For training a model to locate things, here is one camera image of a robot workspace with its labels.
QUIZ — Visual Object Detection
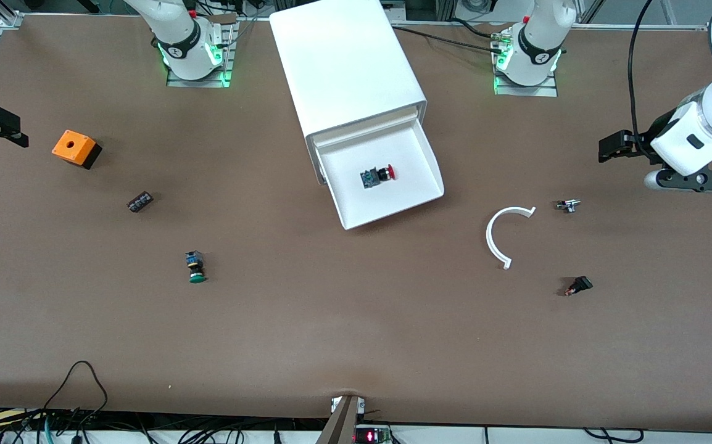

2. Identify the white plastic drawer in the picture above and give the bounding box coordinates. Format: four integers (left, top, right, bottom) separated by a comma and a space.
316, 117, 445, 231
308, 106, 421, 147

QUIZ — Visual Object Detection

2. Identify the red mushroom push button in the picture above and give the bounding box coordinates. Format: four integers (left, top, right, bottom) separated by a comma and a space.
359, 164, 397, 190

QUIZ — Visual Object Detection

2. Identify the green mushroom push button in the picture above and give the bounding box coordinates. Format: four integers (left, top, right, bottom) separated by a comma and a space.
184, 250, 207, 284

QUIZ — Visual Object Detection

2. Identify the white drawer cabinet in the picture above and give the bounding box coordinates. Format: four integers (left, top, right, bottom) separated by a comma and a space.
268, 0, 428, 186

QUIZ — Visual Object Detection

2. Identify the white semicircular clamp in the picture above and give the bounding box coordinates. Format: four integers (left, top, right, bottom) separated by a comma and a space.
486, 205, 537, 271

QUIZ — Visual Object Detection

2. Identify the device with red display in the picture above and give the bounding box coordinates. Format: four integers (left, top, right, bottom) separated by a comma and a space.
354, 425, 392, 444

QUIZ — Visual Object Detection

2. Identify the orange button enclosure box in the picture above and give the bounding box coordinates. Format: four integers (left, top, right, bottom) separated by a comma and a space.
52, 129, 102, 170

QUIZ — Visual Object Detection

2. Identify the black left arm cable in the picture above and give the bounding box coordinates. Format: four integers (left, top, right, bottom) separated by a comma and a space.
627, 0, 656, 139

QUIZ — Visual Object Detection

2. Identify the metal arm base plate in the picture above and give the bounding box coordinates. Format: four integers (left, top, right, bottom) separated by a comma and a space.
167, 22, 234, 88
493, 25, 559, 97

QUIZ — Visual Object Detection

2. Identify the black table cable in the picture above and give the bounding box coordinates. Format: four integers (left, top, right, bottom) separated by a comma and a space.
449, 17, 502, 39
391, 23, 505, 53

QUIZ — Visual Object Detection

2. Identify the black looped cable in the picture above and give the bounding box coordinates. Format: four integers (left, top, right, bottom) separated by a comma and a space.
41, 361, 110, 426

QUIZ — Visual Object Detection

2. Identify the front camera mounting post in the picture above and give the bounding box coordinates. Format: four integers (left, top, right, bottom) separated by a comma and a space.
316, 395, 363, 444

